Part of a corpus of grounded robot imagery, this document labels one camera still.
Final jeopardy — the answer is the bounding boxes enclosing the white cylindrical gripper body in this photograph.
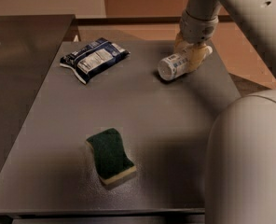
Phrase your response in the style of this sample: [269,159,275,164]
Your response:
[179,10,218,44]

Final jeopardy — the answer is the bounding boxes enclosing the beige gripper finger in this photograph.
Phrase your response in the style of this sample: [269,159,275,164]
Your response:
[186,44,209,73]
[173,32,187,53]

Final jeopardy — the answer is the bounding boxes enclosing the clear plastic water bottle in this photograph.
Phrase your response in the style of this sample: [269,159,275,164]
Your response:
[157,45,214,82]

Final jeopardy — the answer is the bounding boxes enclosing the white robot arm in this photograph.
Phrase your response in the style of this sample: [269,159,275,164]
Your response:
[180,0,276,224]

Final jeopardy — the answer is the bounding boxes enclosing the dark blue snack packet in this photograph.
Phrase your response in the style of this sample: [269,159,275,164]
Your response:
[60,37,130,84]

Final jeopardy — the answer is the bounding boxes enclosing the green and yellow sponge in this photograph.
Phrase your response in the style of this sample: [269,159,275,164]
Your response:
[86,128,136,185]

